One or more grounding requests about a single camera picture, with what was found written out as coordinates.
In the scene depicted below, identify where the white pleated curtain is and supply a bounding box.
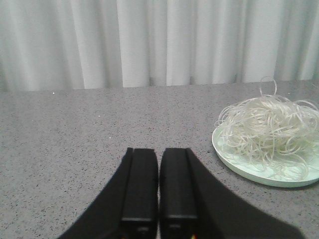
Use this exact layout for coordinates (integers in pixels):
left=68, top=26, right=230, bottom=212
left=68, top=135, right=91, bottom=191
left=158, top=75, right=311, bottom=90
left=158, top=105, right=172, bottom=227
left=0, top=0, right=319, bottom=91

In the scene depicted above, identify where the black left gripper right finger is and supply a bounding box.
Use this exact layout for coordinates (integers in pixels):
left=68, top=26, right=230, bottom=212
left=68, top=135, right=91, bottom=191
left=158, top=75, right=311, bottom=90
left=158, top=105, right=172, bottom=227
left=160, top=148, right=304, bottom=239

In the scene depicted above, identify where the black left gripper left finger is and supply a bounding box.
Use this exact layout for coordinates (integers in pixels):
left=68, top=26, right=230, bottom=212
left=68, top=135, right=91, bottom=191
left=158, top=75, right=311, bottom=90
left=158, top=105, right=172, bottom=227
left=60, top=148, right=158, bottom=239

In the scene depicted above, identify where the white translucent vermicelli bundle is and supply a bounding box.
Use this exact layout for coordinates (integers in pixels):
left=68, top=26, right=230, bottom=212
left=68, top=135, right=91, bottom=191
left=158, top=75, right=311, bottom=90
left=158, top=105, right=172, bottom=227
left=215, top=83, right=319, bottom=181

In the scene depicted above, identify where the light green round plate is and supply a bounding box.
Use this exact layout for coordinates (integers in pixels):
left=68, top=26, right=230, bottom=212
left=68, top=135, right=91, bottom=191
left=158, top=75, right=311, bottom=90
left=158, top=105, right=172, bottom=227
left=211, top=127, right=319, bottom=188

